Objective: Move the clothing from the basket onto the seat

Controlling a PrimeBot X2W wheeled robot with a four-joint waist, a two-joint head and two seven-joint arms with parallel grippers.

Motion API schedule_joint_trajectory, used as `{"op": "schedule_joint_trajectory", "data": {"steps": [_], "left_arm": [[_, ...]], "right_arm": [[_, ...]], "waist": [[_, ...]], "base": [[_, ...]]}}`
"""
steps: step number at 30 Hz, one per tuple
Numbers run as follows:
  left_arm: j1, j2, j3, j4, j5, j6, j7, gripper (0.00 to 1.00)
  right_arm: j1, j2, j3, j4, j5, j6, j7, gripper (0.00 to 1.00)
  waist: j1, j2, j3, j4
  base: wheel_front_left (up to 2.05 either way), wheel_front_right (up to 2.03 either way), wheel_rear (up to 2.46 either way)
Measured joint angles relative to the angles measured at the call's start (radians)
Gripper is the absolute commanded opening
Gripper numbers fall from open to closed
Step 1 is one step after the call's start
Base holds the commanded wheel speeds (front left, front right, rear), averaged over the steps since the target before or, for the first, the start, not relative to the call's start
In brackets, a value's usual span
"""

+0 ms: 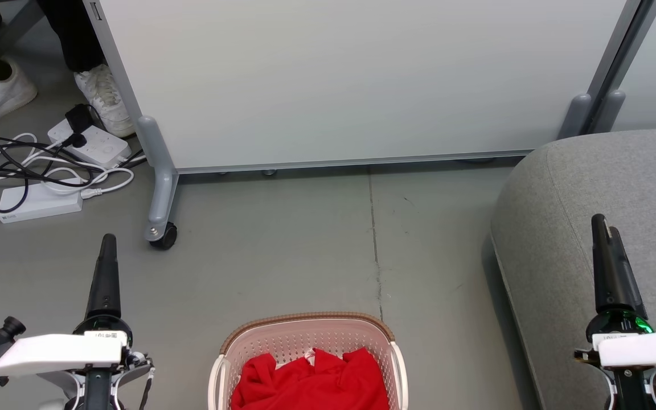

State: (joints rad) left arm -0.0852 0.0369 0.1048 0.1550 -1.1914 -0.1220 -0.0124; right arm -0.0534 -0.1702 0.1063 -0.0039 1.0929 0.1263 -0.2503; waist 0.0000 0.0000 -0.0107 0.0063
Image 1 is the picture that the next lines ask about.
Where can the grey fabric sofa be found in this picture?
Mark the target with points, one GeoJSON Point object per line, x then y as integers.
{"type": "Point", "coordinates": [561, 228]}

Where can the red cloth garment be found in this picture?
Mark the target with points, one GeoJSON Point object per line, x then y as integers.
{"type": "Point", "coordinates": [316, 381]}

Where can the white camera bracket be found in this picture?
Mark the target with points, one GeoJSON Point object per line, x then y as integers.
{"type": "Point", "coordinates": [647, 348]}
{"type": "Point", "coordinates": [54, 350]}

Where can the white socket power strip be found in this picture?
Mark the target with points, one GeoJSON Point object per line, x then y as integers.
{"type": "Point", "coordinates": [100, 145]}

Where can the black plug adapter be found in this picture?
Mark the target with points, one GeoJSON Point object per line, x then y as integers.
{"type": "Point", "coordinates": [80, 117]}

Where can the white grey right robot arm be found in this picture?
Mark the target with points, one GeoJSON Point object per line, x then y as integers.
{"type": "Point", "coordinates": [627, 393]}

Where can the white perforated laundry basket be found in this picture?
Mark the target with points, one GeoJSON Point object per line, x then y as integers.
{"type": "Point", "coordinates": [305, 336]}

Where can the white right camera bracket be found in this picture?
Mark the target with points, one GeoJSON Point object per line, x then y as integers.
{"type": "Point", "coordinates": [647, 348]}

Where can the white left camera bracket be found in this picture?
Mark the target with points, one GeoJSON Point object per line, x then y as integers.
{"type": "Point", "coordinates": [54, 350]}

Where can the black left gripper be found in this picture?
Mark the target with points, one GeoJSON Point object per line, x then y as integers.
{"type": "Point", "coordinates": [103, 326]}

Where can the black caster wheel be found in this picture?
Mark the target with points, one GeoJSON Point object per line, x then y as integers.
{"type": "Point", "coordinates": [166, 237]}

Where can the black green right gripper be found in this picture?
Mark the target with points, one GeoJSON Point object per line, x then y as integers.
{"type": "Point", "coordinates": [618, 323]}

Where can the flat white power strip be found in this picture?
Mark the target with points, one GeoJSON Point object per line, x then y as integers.
{"type": "Point", "coordinates": [37, 202]}

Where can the grey desk leg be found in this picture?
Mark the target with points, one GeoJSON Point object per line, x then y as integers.
{"type": "Point", "coordinates": [17, 23]}

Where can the large white partition panel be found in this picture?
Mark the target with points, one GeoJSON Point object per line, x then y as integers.
{"type": "Point", "coordinates": [333, 74]}

